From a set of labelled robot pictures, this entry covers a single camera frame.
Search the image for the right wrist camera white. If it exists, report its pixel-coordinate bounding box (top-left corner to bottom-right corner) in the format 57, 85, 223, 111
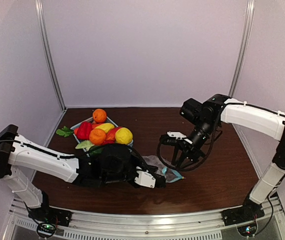
166, 131, 193, 144

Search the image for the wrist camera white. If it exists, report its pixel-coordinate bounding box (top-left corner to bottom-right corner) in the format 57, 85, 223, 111
134, 166, 156, 189
166, 131, 193, 144

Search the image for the red bell pepper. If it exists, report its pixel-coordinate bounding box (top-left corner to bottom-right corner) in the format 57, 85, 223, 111
76, 121, 93, 140

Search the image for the aluminium frame post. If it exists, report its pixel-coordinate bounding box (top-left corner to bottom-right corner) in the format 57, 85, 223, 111
228, 0, 255, 97
34, 0, 67, 112

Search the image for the orange fruit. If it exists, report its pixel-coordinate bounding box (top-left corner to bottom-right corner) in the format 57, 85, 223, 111
92, 108, 107, 124
89, 128, 107, 146

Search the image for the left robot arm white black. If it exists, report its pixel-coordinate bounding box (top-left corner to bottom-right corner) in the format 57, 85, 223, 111
0, 124, 166, 222

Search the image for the pale cabbage toy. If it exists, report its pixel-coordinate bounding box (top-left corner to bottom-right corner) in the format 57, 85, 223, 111
75, 140, 94, 151

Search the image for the green leafy vegetable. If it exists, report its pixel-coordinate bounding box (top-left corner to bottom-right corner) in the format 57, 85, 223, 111
55, 126, 74, 138

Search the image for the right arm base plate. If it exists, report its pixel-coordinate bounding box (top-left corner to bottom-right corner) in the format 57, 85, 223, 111
221, 205, 265, 226

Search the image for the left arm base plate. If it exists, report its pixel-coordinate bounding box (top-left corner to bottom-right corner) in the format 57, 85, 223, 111
27, 207, 72, 227

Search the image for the left aluminium frame post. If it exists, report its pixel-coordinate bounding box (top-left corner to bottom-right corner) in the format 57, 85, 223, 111
34, 0, 67, 112

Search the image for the clear zip top bag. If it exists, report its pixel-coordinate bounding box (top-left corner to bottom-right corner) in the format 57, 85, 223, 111
142, 155, 185, 184

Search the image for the orange fruit in basket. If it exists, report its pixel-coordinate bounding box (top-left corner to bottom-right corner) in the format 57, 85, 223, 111
89, 128, 107, 146

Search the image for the yellow banana toy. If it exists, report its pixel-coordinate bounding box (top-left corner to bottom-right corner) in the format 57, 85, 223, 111
95, 122, 115, 134

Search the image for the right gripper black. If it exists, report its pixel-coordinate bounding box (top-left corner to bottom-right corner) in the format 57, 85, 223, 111
172, 119, 219, 171

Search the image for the right aluminium frame post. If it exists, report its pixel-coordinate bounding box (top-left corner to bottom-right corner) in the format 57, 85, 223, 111
228, 0, 255, 97

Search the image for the aluminium front rail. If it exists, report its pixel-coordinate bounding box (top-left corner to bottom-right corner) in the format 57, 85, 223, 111
0, 197, 285, 240

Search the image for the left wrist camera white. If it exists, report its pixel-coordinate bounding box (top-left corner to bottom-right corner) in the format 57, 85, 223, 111
134, 166, 156, 189

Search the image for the yellow lemon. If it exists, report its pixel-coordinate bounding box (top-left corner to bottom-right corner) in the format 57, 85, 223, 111
115, 127, 133, 145

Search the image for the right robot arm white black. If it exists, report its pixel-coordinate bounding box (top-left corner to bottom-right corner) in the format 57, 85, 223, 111
156, 94, 285, 221

